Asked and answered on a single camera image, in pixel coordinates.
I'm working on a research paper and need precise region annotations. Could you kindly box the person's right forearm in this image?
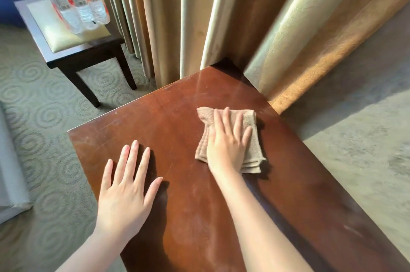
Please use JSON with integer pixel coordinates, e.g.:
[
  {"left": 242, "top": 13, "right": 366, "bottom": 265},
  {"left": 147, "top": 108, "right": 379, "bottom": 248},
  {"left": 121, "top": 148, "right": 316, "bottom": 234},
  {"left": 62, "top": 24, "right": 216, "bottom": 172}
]
[{"left": 212, "top": 168, "right": 315, "bottom": 272}]

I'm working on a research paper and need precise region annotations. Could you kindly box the beige pleated curtain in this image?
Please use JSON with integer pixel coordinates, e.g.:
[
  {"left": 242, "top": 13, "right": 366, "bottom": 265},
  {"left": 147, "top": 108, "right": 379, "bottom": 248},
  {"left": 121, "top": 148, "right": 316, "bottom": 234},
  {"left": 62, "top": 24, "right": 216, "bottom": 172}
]
[{"left": 83, "top": 0, "right": 410, "bottom": 115}]

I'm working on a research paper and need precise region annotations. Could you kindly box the person's left forearm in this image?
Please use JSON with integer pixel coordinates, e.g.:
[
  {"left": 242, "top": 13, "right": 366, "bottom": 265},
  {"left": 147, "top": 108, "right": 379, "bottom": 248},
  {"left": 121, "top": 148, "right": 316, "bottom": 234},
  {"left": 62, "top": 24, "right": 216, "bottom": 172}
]
[{"left": 56, "top": 228, "right": 135, "bottom": 272}]

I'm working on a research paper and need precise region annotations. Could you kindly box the white bed sheet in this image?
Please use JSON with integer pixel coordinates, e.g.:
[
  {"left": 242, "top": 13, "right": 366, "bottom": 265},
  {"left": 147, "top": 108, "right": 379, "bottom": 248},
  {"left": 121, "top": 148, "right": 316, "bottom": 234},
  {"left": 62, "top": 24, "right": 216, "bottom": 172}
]
[{"left": 0, "top": 104, "right": 34, "bottom": 225}]

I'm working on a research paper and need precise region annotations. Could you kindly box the person's right hand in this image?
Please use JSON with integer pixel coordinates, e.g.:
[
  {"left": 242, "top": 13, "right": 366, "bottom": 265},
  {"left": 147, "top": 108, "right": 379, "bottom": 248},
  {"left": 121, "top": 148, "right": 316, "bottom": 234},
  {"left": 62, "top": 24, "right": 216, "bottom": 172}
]
[{"left": 206, "top": 107, "right": 253, "bottom": 177}]

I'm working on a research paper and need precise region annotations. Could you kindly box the person's left hand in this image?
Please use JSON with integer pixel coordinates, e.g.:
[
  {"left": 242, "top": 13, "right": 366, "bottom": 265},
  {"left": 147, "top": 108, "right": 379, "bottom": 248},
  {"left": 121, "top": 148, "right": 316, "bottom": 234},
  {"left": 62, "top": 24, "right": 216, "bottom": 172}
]
[{"left": 95, "top": 140, "right": 163, "bottom": 244}]

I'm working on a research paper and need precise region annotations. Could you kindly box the dark wooden cushioned stool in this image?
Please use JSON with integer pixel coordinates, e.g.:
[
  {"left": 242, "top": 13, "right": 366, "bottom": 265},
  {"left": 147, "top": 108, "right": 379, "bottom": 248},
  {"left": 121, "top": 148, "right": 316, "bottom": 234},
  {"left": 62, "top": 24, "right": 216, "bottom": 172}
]
[{"left": 14, "top": 0, "right": 138, "bottom": 108}]

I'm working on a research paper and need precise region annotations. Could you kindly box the beige cleaning cloth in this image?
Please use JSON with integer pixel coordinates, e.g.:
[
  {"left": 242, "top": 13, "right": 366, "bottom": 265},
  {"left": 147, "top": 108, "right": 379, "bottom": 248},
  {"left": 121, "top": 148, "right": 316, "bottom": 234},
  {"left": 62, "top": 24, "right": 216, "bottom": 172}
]
[{"left": 195, "top": 107, "right": 267, "bottom": 174}]

